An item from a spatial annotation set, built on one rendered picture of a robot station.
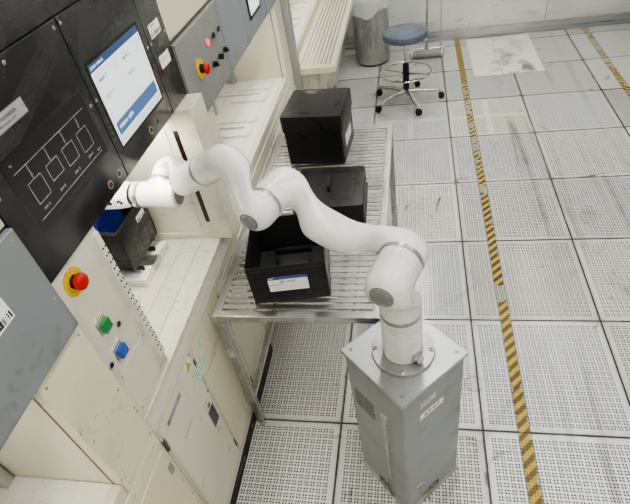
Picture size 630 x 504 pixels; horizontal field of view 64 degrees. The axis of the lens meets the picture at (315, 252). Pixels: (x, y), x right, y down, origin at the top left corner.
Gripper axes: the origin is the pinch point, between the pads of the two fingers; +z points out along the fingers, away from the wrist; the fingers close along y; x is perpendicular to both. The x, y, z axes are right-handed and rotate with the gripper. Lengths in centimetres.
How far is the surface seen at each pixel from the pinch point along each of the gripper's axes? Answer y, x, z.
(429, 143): 228, -119, -103
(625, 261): 101, -118, -209
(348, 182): 54, -33, -75
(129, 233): -4.3, -13.1, -10.2
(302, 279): -3, -34, -67
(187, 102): 22.0, 20.3, -32.2
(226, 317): -13, -44, -40
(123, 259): -10.2, -19.7, -8.1
